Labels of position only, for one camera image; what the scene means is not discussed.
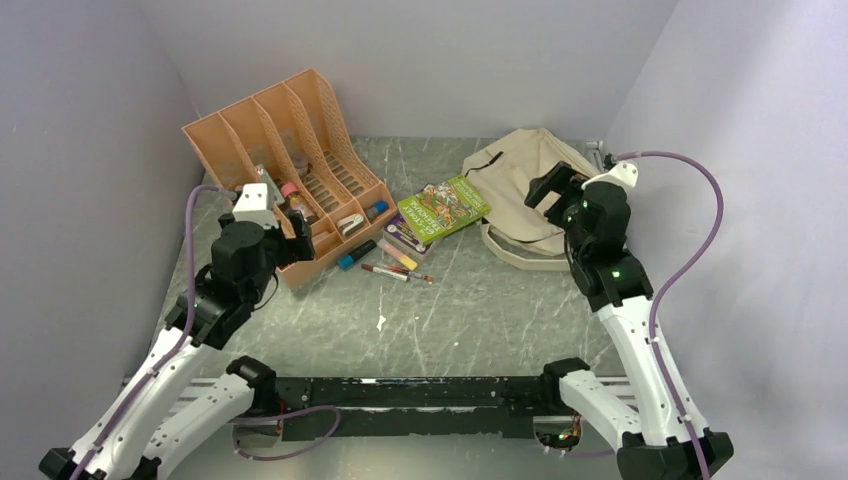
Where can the blue-capped grey bottle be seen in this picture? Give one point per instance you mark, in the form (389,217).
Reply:
(376,210)

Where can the black blue marker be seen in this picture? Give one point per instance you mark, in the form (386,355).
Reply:
(352,257)

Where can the clear jar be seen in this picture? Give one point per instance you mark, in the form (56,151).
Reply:
(300,162)

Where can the white stapler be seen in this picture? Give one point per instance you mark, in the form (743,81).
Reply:
(350,224)

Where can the pink-capped glitter bottle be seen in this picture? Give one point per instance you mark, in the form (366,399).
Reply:
(297,202)

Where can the thin orange pen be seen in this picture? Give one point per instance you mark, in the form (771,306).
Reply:
(411,273)

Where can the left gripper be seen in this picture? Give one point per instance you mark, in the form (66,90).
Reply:
(296,247)

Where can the green white card pack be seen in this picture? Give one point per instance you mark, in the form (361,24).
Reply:
(265,177)

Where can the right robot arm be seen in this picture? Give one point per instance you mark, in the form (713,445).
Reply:
(664,435)

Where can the pink yellow highlighter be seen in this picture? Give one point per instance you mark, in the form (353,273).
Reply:
(406,261)

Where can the purple book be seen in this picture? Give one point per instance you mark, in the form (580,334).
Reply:
(398,233)

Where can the green illustrated book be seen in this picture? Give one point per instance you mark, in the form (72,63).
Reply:
(439,210)

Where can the orange plastic file organizer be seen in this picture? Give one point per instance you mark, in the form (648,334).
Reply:
(299,114)

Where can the beige canvas backpack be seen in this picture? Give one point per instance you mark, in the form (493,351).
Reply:
(501,172)

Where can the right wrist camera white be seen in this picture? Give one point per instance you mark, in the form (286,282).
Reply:
(623,174)

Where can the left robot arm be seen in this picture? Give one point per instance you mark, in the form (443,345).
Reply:
(137,438)

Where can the white red-capped marker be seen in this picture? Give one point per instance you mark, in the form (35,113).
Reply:
(385,272)

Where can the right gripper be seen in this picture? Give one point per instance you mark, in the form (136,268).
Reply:
(562,178)

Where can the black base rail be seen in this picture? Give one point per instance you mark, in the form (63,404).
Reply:
(428,406)

